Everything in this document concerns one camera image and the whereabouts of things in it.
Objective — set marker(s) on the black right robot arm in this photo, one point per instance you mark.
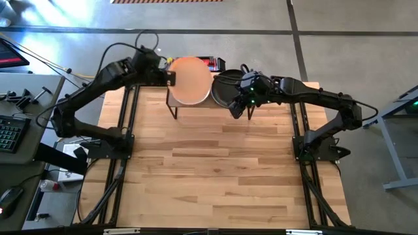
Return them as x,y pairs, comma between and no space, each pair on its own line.
320,98

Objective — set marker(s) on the black aluminium table frame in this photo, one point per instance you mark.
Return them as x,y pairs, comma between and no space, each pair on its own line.
126,111

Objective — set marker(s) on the grey desk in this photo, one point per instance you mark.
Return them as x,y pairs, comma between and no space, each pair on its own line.
36,107

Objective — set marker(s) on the black flat bar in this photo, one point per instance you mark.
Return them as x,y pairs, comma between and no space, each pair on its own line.
58,159

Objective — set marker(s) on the black computer mouse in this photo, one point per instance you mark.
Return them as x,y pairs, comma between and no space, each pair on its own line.
9,199

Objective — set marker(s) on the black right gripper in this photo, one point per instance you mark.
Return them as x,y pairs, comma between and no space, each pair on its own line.
256,88

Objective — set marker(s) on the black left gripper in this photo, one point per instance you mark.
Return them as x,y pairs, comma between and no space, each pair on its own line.
150,70

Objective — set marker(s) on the grey metal stand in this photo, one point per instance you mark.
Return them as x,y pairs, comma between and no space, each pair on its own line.
392,153

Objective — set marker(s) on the red black tool case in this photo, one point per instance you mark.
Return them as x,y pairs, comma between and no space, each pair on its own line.
217,63

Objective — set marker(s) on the silver metal bracket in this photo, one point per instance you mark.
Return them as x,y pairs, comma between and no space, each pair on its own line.
303,232
121,231

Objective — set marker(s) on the monitor with red screen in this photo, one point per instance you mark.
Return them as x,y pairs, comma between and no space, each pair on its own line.
9,55

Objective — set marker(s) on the peach plate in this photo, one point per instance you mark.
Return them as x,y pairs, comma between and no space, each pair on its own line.
191,80

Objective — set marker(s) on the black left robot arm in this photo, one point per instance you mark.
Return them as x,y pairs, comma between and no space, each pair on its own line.
85,94

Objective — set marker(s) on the person's shoe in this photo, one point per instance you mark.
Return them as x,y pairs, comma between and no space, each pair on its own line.
4,22

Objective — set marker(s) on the white box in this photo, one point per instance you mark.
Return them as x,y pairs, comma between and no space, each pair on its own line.
70,169

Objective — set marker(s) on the black desk clamp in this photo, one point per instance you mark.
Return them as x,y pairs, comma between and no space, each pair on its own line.
23,99

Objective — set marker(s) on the black keyboard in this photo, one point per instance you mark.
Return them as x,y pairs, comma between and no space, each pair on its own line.
11,134

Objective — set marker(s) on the plastic bottle red cap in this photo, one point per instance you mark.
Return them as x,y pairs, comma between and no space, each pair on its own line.
49,186

